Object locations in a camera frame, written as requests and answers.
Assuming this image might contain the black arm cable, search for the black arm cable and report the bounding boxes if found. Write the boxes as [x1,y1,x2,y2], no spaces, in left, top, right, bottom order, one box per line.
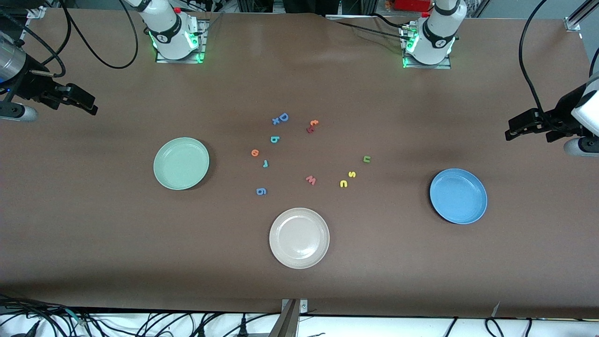
[518,0,599,125]
[0,0,139,78]

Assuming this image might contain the blue plate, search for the blue plate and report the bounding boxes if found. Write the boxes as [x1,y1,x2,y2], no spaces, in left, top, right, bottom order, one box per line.
[429,168,488,225]

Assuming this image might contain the pale green plate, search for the pale green plate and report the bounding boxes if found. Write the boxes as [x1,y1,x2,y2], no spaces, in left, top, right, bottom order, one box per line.
[153,137,210,191]

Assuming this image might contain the teal cable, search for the teal cable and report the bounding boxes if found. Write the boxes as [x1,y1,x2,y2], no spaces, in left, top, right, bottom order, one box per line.
[63,308,89,327]

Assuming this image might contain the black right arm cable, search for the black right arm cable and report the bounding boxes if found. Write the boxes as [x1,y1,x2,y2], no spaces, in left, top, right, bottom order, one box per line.
[0,0,139,78]

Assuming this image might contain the metal clamp bracket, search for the metal clamp bracket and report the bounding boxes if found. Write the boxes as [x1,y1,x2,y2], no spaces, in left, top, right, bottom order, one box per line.
[269,299,308,337]

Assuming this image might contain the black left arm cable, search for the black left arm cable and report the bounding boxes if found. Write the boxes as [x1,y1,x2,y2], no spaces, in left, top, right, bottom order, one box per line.
[518,0,599,125]

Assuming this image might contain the red box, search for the red box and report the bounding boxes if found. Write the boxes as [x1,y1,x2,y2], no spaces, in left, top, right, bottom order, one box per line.
[393,0,433,12]

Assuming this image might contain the beige plate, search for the beige plate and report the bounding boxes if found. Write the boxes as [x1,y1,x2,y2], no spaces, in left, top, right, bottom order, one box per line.
[269,207,330,270]

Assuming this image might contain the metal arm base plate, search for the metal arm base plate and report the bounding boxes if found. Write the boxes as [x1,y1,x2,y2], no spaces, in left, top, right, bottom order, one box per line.
[402,21,453,70]
[155,13,209,64]

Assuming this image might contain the black cable on table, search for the black cable on table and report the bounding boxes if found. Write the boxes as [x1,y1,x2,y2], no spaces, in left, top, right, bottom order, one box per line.
[328,13,409,40]

